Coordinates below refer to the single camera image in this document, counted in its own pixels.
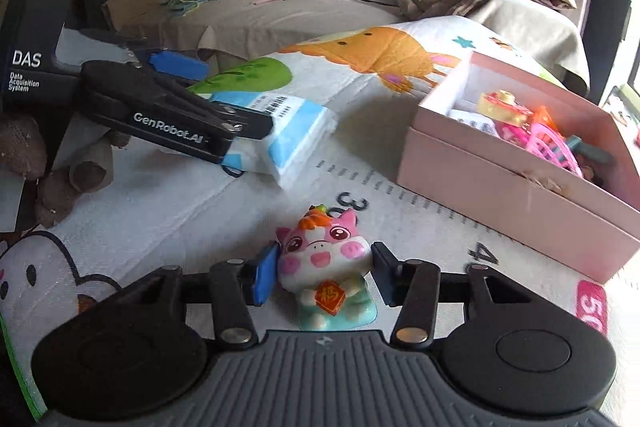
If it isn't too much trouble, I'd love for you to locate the blue white tissue pack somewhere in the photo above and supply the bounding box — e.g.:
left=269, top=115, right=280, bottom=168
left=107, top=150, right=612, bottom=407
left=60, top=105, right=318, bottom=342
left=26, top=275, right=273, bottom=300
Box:
left=209, top=91, right=337, bottom=188

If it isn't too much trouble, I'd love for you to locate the pink pig figurine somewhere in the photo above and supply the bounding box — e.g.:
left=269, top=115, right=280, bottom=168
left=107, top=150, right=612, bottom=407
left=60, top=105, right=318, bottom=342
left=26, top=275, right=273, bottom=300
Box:
left=276, top=205, right=378, bottom=332

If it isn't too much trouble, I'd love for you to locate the white battery holder case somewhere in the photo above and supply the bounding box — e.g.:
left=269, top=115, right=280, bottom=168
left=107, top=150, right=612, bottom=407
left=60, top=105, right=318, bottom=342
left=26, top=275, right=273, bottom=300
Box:
left=448, top=108, right=499, bottom=138

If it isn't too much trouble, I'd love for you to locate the red yellow round toy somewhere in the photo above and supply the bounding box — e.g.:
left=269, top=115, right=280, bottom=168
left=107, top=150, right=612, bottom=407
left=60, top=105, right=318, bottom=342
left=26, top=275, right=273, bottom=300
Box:
left=476, top=90, right=534, bottom=127

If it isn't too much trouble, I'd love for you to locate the black haired wooden doll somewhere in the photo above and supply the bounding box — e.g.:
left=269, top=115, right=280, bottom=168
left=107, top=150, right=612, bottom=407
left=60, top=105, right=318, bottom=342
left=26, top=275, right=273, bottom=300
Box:
left=579, top=162, right=604, bottom=187

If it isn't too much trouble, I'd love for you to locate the beige covered sofa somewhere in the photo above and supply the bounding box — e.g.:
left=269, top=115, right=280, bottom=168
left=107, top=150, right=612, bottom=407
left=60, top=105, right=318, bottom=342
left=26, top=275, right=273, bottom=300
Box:
left=103, top=0, right=590, bottom=93

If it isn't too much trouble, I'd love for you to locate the colourful children play mat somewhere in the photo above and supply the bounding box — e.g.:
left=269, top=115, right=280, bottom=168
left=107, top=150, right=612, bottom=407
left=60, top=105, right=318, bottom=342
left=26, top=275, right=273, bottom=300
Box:
left=1, top=17, right=639, bottom=426

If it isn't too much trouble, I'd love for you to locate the pink cardboard gift box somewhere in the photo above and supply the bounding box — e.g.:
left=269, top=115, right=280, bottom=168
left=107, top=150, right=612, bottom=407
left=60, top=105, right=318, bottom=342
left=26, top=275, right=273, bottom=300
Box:
left=397, top=53, right=639, bottom=283

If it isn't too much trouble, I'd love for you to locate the orange plastic toy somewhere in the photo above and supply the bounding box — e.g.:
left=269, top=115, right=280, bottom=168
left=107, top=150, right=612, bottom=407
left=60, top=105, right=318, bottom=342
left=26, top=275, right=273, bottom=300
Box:
left=529, top=106, right=561, bottom=134

